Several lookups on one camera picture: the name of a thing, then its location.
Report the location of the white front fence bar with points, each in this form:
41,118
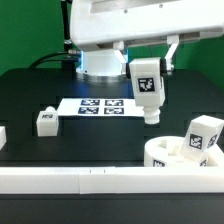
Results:
110,180

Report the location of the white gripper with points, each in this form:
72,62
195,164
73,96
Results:
103,24

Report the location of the white round stool seat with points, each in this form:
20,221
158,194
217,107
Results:
165,151

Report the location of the white left fence piece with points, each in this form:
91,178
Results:
3,138

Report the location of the white marker sheet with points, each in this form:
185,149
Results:
99,107

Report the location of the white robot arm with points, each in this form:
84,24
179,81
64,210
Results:
104,62

